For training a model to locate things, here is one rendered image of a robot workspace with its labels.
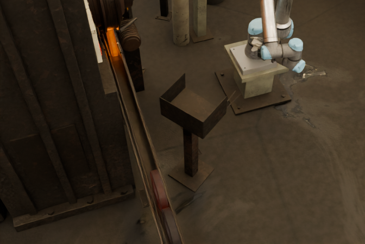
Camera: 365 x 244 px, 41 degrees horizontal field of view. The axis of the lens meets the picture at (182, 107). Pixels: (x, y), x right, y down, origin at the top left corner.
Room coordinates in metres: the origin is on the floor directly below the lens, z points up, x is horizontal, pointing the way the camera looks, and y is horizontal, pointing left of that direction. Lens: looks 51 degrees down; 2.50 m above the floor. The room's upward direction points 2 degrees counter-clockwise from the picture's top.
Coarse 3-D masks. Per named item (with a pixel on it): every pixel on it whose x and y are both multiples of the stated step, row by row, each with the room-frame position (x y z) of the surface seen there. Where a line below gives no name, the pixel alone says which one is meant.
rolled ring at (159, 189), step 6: (150, 174) 1.11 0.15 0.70; (156, 174) 1.08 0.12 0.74; (156, 180) 1.05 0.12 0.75; (156, 186) 1.02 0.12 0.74; (162, 186) 1.02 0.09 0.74; (156, 192) 1.07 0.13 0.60; (162, 192) 1.00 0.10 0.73; (156, 198) 1.05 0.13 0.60; (162, 198) 0.98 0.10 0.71; (162, 204) 0.97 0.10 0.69
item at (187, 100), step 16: (176, 80) 1.64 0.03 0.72; (160, 96) 1.54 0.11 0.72; (176, 96) 1.63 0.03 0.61; (192, 96) 1.63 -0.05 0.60; (176, 112) 1.47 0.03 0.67; (192, 112) 1.53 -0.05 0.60; (208, 112) 1.53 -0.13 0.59; (224, 112) 1.51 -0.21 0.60; (192, 128) 1.41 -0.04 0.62; (208, 128) 1.40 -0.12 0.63; (192, 144) 1.51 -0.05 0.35; (192, 160) 1.51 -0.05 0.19; (176, 176) 1.52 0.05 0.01; (192, 176) 1.50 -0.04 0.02; (208, 176) 1.51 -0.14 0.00
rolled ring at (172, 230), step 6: (162, 210) 0.93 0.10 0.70; (168, 210) 0.93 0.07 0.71; (162, 216) 0.95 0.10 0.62; (168, 216) 0.89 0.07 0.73; (168, 222) 0.87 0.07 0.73; (174, 222) 0.87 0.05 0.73; (168, 228) 0.85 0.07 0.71; (174, 228) 0.84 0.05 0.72; (168, 234) 0.89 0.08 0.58; (174, 234) 0.82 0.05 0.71; (174, 240) 0.81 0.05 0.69
